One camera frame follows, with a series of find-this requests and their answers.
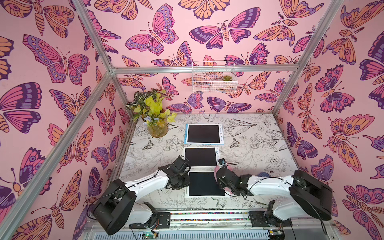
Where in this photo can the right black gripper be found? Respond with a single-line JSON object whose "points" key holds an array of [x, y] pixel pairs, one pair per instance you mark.
{"points": [[223, 179]]}

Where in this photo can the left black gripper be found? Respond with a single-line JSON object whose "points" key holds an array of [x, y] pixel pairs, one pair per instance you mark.
{"points": [[187, 181]]}

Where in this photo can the white drawing tablet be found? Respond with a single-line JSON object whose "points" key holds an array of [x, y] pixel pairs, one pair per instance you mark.
{"points": [[204, 185], [202, 157]]}

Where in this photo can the pink cloth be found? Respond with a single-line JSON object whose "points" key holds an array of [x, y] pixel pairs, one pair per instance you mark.
{"points": [[226, 179]]}

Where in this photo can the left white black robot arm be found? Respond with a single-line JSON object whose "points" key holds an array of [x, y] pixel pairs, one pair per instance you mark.
{"points": [[120, 203]]}

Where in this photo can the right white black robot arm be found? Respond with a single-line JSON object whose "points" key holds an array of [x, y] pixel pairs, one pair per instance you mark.
{"points": [[303, 194]]}

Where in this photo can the far blue-edged drawing tablet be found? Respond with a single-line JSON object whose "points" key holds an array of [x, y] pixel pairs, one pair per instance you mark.
{"points": [[204, 134]]}

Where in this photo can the potted plant glass vase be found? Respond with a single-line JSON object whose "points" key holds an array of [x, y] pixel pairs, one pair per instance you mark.
{"points": [[148, 106]]}

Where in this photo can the small succulent in basket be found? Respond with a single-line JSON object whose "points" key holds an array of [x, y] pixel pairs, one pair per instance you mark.
{"points": [[227, 78]]}

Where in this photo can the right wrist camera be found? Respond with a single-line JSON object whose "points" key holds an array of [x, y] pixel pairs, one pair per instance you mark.
{"points": [[222, 162]]}

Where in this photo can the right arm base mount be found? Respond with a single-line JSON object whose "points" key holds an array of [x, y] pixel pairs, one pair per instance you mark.
{"points": [[267, 219]]}

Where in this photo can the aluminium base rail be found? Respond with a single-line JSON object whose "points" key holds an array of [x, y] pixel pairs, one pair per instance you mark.
{"points": [[218, 225]]}

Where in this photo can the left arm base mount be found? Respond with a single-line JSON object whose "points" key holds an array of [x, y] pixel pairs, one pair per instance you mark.
{"points": [[160, 220]]}

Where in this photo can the white wire wall basket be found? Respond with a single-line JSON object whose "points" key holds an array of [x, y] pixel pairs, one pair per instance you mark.
{"points": [[207, 78]]}

